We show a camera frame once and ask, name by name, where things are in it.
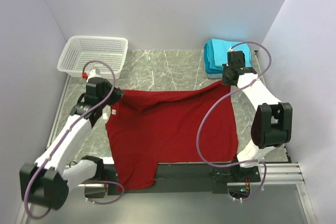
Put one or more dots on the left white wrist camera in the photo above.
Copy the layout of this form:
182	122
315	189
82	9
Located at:
92	74

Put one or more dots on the red t shirt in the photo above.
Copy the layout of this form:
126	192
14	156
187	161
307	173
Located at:
146	128

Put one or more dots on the black base beam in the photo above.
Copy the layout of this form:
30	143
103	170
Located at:
170	178

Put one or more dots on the left aluminium rail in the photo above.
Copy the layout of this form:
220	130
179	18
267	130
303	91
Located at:
35	100

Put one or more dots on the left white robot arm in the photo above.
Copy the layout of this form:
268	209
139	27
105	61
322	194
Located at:
47	182

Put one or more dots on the light turquoise folded shirt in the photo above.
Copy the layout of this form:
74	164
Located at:
218	49

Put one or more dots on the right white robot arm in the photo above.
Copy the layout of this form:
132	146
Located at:
272	122

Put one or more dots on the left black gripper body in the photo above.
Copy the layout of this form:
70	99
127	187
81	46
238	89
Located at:
115	95

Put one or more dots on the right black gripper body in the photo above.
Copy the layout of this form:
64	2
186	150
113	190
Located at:
228	76

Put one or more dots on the white plastic basket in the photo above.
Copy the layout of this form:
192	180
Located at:
81	49

